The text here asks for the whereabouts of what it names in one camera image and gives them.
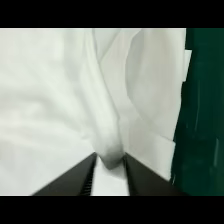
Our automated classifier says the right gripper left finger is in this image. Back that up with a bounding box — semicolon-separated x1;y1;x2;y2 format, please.
32;152;98;197

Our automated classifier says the white shirt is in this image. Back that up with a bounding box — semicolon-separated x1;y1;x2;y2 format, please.
0;27;193;197

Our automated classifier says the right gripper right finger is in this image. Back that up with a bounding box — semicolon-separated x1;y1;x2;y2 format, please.
122;152;186;197

